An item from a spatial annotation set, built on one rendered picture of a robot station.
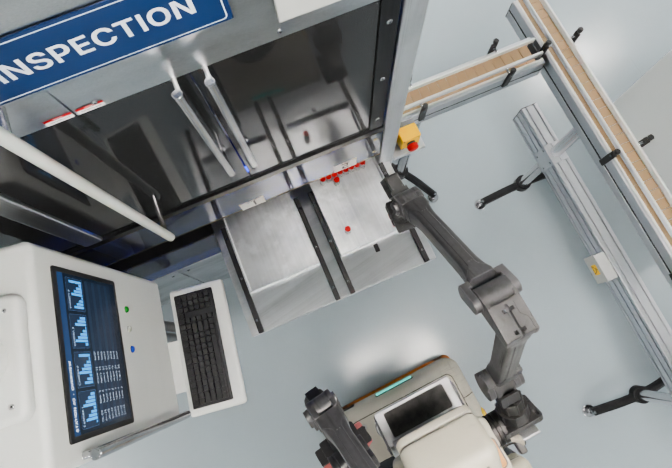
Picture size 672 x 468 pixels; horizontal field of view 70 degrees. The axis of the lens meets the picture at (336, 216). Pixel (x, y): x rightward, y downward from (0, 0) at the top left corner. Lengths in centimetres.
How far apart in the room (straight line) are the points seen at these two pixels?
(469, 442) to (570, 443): 160
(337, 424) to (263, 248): 79
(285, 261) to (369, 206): 36
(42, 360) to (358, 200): 109
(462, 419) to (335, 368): 137
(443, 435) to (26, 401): 90
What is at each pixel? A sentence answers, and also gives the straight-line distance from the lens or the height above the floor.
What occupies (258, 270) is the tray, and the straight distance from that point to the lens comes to 174.
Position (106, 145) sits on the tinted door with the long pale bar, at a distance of 111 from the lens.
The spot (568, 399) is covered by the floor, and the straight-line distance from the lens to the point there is 280.
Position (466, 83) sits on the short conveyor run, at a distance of 190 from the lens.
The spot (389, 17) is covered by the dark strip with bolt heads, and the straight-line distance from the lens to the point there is 106.
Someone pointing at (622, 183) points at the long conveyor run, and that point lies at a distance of 200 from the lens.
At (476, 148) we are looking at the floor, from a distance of 288.
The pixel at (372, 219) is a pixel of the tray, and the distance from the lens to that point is 175.
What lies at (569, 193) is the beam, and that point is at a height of 54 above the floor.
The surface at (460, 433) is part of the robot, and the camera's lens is 127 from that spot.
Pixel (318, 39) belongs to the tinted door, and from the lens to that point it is 102.
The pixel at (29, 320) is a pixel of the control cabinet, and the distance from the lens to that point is 123.
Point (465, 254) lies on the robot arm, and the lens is 110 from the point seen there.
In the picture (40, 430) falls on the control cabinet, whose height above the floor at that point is 155.
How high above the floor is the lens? 257
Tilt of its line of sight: 75 degrees down
